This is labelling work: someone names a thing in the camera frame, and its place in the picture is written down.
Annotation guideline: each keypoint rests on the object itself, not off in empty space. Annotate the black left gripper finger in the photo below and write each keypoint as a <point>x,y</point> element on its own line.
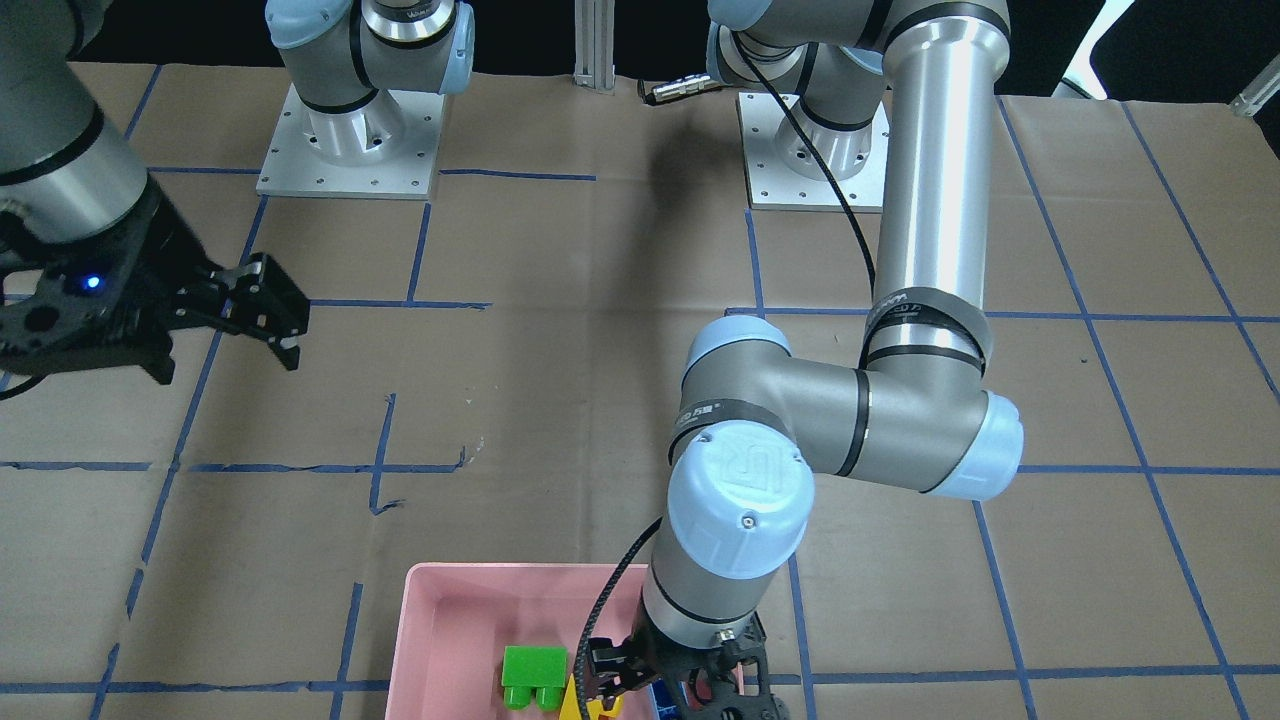
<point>606,670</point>

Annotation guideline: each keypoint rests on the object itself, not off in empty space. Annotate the blue toy block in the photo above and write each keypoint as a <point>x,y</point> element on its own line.
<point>663,703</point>

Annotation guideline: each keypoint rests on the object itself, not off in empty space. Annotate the pink plastic box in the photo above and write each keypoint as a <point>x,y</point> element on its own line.
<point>457,620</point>

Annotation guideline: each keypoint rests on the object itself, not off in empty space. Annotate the aluminium frame post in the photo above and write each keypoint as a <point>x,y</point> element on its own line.
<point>593,67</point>

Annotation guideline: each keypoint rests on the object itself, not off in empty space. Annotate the yellow toy block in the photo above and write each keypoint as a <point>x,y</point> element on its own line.
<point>596,708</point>

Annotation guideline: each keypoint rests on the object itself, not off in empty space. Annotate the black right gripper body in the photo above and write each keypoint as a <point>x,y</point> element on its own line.
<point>150,262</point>

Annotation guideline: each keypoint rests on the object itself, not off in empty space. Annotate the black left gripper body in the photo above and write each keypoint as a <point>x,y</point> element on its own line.
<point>612,668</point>

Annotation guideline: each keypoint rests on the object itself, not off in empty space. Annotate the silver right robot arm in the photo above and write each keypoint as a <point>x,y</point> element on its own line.
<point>67,163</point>

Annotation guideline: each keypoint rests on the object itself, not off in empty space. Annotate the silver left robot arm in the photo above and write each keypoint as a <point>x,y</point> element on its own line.
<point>758,424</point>

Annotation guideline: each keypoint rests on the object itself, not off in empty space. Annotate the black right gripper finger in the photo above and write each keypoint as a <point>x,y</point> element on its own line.
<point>259,291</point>
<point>283,343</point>

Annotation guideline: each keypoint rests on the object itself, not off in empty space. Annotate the green toy block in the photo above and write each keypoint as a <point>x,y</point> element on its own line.
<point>534,676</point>

